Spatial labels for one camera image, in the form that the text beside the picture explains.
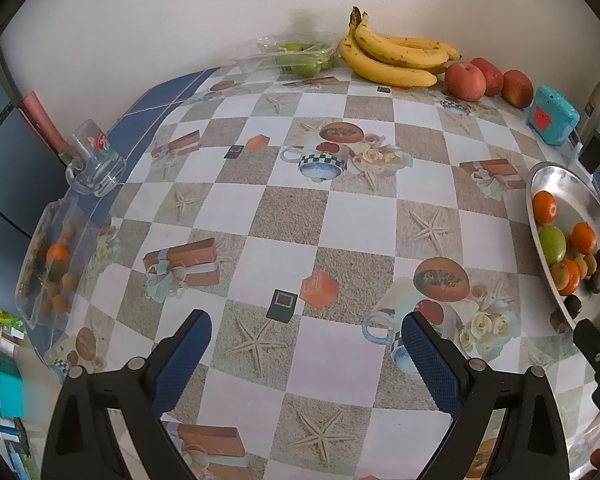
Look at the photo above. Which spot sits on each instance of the clear bag of green fruit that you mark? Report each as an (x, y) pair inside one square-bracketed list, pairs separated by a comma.
[(300, 57)]

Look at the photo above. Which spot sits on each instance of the green mango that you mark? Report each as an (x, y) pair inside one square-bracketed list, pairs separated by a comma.
[(552, 245)]

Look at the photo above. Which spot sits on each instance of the checkered printed tablecloth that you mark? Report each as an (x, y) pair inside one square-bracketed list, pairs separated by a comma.
[(290, 210)]

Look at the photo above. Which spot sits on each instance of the yellow banana bunch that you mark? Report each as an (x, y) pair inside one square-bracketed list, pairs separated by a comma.
[(390, 67)]

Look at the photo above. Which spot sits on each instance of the pink bar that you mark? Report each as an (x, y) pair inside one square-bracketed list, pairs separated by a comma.
[(40, 117)]

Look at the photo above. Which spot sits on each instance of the clear glass mug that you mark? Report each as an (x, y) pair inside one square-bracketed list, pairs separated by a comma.
[(92, 165)]

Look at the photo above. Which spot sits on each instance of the clear plastic fruit container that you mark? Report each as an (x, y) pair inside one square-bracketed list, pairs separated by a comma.
[(55, 260)]

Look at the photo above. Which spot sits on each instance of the dark cabinet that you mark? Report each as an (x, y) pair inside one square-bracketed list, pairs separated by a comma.
[(10, 160)]

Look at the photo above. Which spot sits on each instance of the red apple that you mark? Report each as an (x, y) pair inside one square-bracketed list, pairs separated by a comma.
[(492, 75), (517, 89), (465, 82)]

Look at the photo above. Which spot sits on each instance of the round steel plate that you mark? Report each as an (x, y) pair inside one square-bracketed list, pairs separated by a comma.
[(570, 185)]

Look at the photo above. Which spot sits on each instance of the teal storage box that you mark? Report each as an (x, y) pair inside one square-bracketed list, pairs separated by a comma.
[(10, 390)]

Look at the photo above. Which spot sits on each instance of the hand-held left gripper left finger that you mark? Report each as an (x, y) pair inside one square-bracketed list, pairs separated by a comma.
[(180, 365)]

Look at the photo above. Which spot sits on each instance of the teal plastic box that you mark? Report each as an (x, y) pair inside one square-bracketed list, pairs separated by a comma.
[(550, 115)]

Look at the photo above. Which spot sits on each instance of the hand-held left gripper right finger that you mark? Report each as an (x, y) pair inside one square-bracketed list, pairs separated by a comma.
[(435, 365)]

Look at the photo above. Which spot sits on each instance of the blue tablecloth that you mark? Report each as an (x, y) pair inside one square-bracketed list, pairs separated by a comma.
[(150, 100)]

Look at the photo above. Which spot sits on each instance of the orange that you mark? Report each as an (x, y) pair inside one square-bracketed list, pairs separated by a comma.
[(583, 237), (545, 206), (574, 276)]

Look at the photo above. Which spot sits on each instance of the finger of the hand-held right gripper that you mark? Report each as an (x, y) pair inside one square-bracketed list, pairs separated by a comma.
[(595, 350)]

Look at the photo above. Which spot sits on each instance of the black power adapter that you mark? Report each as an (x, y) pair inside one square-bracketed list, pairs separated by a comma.
[(592, 152)]

